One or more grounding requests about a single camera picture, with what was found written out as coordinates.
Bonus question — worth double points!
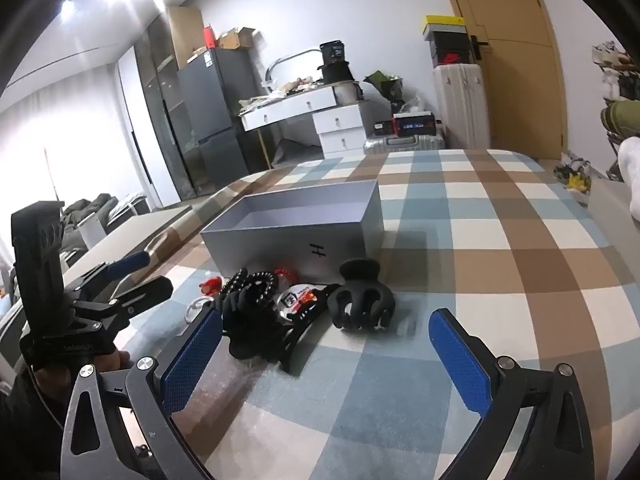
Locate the white drawer unit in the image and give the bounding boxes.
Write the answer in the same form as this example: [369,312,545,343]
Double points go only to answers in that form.
[312,102,371,157]

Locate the glass door cabinet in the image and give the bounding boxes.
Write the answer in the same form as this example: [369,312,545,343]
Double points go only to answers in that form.
[134,14,202,208]

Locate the arched silver mirror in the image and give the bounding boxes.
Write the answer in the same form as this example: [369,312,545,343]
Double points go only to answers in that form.
[264,49,325,92]

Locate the red and black shoe box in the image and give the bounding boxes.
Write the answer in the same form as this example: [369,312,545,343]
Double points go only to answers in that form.
[434,50,479,66]

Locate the black long curved hair clip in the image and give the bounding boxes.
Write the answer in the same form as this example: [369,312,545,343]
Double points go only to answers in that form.
[279,284,342,375]

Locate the white cylindrical container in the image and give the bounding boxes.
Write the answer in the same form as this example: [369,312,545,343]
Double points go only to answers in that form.
[333,81,363,107]

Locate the desk clutter pile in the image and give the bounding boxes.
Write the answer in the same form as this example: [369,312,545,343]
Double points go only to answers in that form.
[239,75,332,112]

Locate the wide black bucket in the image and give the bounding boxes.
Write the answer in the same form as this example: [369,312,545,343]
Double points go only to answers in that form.
[319,60,357,84]

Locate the black rounded claw hair clip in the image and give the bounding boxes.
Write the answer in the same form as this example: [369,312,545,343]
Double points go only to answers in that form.
[327,258,397,333]

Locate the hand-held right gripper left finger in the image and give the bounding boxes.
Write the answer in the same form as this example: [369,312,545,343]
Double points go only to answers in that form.
[59,304,226,480]

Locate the round white pin badge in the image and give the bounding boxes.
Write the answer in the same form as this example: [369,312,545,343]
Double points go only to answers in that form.
[276,283,326,322]

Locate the small black bucket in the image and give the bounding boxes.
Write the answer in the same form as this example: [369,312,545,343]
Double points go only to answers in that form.
[319,41,347,65]

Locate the plaid blanket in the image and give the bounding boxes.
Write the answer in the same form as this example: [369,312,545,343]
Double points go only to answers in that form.
[65,149,640,480]

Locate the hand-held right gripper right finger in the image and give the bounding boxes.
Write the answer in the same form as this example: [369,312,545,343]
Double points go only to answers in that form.
[429,307,596,480]

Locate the person's left hand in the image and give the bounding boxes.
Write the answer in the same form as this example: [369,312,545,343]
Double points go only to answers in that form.
[30,351,133,390]

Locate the white desk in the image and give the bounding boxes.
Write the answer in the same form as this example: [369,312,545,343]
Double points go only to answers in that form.
[239,82,371,171]

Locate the shoe rack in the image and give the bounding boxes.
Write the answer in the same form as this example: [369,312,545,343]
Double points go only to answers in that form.
[591,40,640,182]

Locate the white ribbed suitcase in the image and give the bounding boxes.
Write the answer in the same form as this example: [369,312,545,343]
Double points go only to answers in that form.
[432,62,494,150]

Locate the black bead bracelet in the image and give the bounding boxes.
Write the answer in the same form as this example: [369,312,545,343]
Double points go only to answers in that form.
[219,267,251,312]
[245,270,280,302]

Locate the black door handle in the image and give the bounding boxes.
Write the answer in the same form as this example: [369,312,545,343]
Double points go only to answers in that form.
[470,34,494,62]

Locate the beige side table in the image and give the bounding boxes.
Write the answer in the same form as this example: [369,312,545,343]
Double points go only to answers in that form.
[59,204,194,283]

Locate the open cardboard boxes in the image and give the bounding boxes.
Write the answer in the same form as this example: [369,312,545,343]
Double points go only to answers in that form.
[217,27,266,52]

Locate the silver suitcase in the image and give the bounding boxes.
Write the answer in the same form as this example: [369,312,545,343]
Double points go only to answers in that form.
[363,132,447,155]

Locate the yellow shoe box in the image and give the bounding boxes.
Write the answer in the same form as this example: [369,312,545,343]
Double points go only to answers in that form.
[422,16,469,40]

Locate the dark grey refrigerator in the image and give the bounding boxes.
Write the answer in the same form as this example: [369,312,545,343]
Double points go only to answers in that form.
[177,47,262,197]

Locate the black toothed claw hair clip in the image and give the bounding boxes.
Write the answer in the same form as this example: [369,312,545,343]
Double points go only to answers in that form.
[224,292,285,362]

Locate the grey sofa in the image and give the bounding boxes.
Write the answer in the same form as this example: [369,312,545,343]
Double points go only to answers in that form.
[59,192,151,242]

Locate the clear plastic bag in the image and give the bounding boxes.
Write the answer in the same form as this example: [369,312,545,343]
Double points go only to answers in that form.
[400,96,434,117]

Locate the person's left forearm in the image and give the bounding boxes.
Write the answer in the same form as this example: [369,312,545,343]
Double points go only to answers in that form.
[0,365,68,480]

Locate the white paper bag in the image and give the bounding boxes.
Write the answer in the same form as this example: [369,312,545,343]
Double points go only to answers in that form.
[77,215,107,252]

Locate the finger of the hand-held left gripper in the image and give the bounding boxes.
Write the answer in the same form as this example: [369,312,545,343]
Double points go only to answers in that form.
[62,251,152,306]
[70,275,174,342]

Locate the yellow and black shoes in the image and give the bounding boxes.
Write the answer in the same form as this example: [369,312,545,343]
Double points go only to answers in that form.
[554,156,594,195]

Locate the tall cardboard box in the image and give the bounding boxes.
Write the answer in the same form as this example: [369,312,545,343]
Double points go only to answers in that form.
[166,6,206,72]

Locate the wooden door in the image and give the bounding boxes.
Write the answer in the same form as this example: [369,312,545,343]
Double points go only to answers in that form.
[434,0,569,162]

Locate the grey cardboard box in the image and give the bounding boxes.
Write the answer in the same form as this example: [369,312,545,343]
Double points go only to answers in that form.
[200,179,386,285]

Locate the dark wrapped flower bouquet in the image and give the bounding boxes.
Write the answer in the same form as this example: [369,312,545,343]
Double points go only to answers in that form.
[363,71,405,114]

